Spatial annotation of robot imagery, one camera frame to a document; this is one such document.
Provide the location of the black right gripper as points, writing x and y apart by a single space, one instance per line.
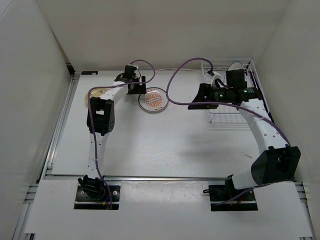
205 90

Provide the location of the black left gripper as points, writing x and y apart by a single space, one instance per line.
140 89

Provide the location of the small cream printed plate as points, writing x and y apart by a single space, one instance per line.
98 92

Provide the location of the cream plate with orange pattern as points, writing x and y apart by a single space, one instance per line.
154 100

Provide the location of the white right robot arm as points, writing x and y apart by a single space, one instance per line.
278 160

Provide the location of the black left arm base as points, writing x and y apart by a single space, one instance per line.
85 200

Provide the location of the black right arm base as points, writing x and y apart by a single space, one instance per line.
223 200

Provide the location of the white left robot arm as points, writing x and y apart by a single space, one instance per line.
101 122

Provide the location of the black label sticker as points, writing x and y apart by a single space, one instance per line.
89 73

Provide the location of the aluminium frame rail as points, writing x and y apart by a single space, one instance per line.
136 178

